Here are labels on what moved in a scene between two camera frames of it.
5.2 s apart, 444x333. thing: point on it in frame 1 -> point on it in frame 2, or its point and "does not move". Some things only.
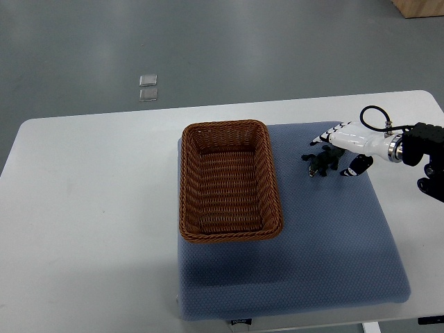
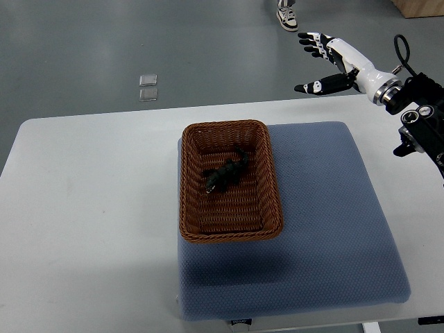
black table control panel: (430, 320) does not move
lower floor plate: (148, 94) does not move
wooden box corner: (415, 8) does not move
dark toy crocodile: (318, 163) -> (227, 171)
